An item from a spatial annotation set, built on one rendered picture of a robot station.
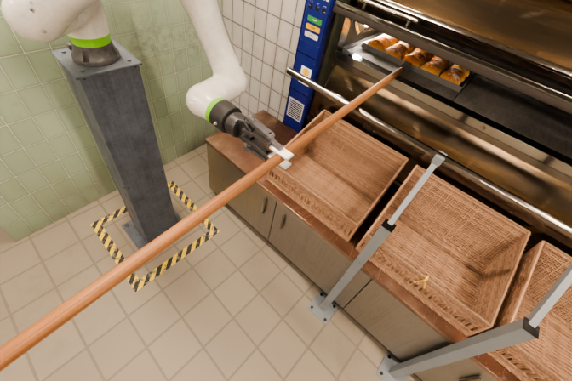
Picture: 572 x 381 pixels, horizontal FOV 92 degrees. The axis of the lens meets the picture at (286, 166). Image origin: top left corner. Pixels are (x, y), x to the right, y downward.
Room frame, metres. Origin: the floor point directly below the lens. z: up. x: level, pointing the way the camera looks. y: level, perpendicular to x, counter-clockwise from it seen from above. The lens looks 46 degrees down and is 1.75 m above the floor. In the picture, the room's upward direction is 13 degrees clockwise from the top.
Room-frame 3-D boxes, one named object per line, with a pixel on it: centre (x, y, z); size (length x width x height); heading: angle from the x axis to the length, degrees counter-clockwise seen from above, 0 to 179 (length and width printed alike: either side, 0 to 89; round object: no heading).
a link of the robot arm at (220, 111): (0.70, 0.22, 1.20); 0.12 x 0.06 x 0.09; 150
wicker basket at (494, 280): (0.76, -0.77, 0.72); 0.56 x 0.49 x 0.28; 59
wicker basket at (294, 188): (1.07, -0.26, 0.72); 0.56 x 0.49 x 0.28; 59
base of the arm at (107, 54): (0.90, 0.80, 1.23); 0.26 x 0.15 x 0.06; 56
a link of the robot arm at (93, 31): (0.85, 0.76, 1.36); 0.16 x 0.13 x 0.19; 0
